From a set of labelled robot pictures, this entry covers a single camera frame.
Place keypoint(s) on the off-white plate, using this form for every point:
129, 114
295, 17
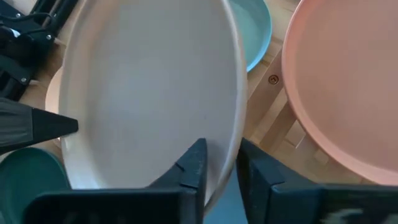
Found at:
149, 93

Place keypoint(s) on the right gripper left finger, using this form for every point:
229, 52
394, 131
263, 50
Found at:
192, 168

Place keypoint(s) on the salmon pink plate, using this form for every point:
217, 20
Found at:
342, 87

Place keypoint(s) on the wooden slatted shelf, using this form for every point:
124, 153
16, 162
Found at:
273, 102

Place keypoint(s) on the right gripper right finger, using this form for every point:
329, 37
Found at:
255, 180

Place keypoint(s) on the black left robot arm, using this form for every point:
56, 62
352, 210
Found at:
28, 46

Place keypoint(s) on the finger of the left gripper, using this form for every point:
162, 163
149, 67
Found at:
40, 127

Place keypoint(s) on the cream plate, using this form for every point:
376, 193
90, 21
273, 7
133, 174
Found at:
53, 93

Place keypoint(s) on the blue plate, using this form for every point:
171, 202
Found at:
225, 205

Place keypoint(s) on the dark green plate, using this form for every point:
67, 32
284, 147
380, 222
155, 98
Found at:
28, 180

